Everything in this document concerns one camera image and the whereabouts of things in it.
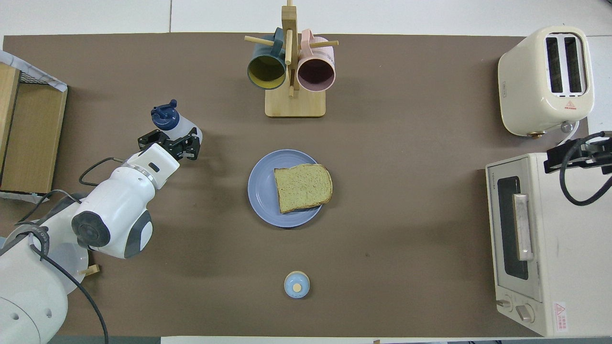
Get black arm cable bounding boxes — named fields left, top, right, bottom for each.
left=17, top=157, right=126, bottom=344
left=558, top=131, right=612, bottom=207

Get white checked cloth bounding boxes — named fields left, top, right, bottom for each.
left=0, top=50, right=68, bottom=204

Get grey plate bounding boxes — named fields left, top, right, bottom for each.
left=45, top=234, right=90, bottom=295

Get pink ribbed mug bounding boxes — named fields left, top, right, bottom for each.
left=296, top=29, right=337, bottom=92

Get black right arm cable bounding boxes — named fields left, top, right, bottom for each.
left=558, top=131, right=612, bottom=207

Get white toaster oven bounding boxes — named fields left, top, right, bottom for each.
left=485, top=152, right=612, bottom=337

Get small blue call bell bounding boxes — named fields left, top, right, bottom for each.
left=284, top=270, right=310, bottom=299

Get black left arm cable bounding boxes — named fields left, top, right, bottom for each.
left=17, top=157, right=126, bottom=344

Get dark teal mug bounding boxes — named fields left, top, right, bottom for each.
left=247, top=27, right=287, bottom=90

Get seasoning bottle with navy cap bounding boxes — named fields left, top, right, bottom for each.
left=151, top=99, right=203, bottom=144

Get wooden mug rack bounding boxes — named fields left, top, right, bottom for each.
left=244, top=0, right=339, bottom=118

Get cream two-slot toaster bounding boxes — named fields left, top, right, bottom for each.
left=498, top=26, right=595, bottom=138

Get toast bread slice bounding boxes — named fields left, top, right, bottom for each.
left=273, top=163, right=333, bottom=214

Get blue round plate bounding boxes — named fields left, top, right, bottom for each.
left=247, top=150, right=326, bottom=228

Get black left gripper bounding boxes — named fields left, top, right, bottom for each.
left=137, top=129, right=202, bottom=161

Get white toaster power cord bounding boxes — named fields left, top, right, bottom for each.
left=549, top=119, right=581, bottom=153

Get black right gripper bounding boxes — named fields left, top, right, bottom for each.
left=544, top=135, right=612, bottom=174

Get brown table mat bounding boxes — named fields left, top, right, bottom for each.
left=0, top=32, right=590, bottom=337

